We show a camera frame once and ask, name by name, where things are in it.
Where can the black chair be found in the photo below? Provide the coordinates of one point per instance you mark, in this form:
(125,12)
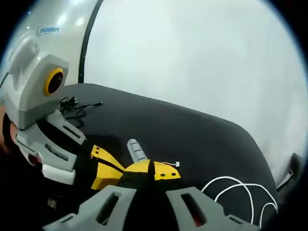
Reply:
(292,170)

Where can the black partition frame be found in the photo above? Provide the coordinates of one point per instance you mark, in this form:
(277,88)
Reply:
(85,48)

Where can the blue logo decal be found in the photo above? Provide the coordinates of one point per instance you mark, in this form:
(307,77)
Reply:
(48,30)

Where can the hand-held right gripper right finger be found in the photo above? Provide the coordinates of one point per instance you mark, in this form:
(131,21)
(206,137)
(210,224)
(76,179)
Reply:
(209,207)

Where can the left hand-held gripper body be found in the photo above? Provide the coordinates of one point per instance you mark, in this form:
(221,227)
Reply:
(29,91)

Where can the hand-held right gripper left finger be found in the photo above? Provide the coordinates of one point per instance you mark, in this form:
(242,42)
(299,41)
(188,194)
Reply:
(96,209)

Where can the person's left hand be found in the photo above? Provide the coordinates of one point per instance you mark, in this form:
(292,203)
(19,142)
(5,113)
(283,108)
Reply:
(7,134)

